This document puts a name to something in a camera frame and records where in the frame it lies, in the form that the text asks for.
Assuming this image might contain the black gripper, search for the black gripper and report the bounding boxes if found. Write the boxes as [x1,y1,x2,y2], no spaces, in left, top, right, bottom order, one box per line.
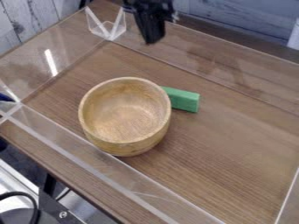
[123,0,179,45]

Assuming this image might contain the green rectangular block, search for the green rectangular block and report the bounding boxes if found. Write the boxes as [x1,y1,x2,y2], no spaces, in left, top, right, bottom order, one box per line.
[163,87,201,113]

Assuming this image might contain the brown wooden bowl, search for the brown wooden bowl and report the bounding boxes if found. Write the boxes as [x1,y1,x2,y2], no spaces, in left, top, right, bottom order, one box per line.
[79,77,173,157]

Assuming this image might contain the clear acrylic tray walls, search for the clear acrylic tray walls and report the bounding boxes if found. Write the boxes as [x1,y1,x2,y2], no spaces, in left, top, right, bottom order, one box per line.
[0,0,299,224]

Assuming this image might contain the blue object at left edge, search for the blue object at left edge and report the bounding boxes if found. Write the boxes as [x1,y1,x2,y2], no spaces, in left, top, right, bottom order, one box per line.
[0,93,15,102]

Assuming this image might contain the black metal table bracket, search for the black metal table bracket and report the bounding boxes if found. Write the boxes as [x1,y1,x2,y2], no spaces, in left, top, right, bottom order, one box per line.
[38,174,87,224]

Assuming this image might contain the black cable loop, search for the black cable loop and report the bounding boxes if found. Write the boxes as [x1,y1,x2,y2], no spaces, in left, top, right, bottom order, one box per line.
[0,191,42,224]

